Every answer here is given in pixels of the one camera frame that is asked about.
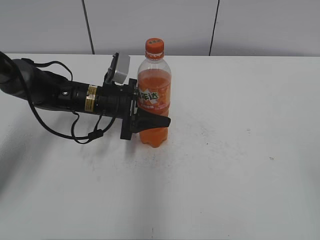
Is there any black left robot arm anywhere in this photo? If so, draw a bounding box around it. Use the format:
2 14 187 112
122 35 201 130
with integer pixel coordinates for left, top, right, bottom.
0 52 171 144

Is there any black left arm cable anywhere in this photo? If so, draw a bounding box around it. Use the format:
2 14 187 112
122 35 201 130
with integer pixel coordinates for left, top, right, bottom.
21 57 116 145

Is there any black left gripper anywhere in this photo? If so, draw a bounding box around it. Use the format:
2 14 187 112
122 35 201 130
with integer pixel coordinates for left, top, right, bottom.
96 78 171 140

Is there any orange bottle cap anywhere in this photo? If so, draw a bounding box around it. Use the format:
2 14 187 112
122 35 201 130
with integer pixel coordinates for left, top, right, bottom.
145 37 165 54

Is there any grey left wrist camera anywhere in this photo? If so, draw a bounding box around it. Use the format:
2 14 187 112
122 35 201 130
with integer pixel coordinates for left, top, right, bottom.
103 52 130 85

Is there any orange soda plastic bottle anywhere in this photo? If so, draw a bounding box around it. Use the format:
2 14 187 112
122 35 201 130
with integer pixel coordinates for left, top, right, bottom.
137 37 173 149

